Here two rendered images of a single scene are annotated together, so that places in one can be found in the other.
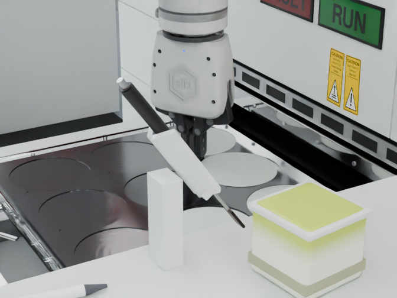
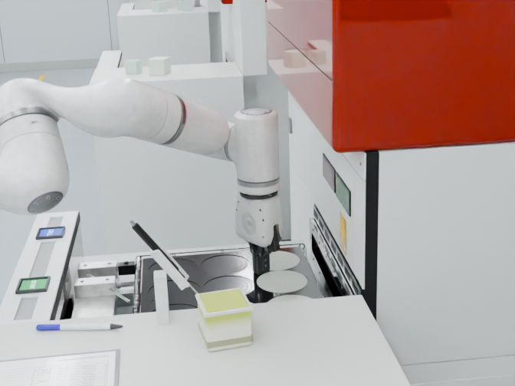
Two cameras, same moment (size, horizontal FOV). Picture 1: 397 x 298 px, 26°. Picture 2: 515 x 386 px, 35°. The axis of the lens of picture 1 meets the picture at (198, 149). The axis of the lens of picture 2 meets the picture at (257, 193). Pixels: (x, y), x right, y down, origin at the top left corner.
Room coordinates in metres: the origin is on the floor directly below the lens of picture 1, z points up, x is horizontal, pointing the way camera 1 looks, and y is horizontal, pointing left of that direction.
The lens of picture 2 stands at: (-0.36, -0.59, 1.59)
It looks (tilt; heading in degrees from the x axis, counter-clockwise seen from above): 19 degrees down; 24
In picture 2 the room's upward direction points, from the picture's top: 2 degrees counter-clockwise
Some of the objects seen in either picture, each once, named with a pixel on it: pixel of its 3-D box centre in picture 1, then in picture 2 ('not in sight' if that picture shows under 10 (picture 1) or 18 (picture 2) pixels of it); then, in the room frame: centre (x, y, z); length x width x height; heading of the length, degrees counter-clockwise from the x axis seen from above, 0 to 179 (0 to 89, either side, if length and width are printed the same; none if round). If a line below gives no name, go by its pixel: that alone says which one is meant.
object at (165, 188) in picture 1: (181, 190); (171, 282); (0.67, 0.01, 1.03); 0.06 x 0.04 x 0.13; 120
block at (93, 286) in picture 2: not in sight; (95, 286); (0.86, 0.30, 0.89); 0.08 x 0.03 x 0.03; 120
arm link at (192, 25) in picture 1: (191, 17); (257, 183); (1.02, 0.01, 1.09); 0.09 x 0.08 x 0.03; 63
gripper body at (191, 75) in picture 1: (193, 66); (259, 213); (1.02, 0.01, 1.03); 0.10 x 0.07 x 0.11; 63
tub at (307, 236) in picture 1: (307, 239); (224, 319); (0.64, -0.09, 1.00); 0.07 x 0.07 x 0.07; 38
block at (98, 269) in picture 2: not in sight; (98, 269); (0.93, 0.34, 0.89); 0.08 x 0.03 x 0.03; 120
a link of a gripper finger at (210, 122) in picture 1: (205, 138); (266, 259); (1.02, -0.01, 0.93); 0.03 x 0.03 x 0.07; 63
